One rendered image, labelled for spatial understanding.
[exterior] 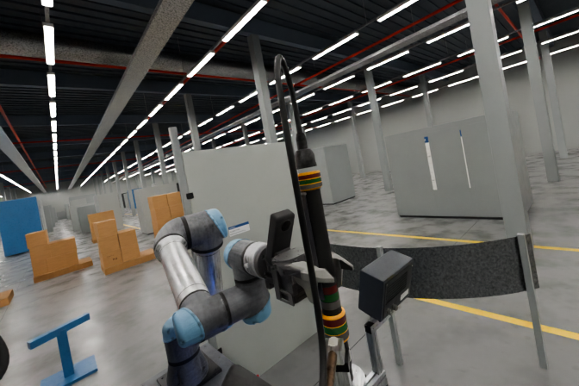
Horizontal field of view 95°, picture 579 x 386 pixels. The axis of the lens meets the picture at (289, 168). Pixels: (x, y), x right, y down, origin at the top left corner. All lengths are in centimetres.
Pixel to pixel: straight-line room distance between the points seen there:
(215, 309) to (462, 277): 204
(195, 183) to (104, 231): 580
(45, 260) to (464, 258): 926
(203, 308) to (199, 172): 169
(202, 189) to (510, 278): 239
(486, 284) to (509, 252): 28
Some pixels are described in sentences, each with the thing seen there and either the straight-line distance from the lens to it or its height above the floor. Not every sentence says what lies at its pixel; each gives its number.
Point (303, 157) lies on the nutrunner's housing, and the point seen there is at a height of 175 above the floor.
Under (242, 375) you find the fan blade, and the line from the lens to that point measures 56.
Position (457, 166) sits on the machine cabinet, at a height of 111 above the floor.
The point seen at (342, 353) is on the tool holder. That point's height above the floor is 145.
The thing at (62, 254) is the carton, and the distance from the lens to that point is 963.
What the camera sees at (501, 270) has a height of 73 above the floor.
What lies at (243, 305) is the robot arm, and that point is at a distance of 68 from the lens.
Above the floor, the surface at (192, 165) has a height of 188.
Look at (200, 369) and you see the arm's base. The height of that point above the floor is 105.
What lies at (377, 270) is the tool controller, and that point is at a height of 124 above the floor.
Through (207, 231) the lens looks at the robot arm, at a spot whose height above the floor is 157.
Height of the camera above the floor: 174
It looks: level
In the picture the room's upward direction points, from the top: 10 degrees counter-clockwise
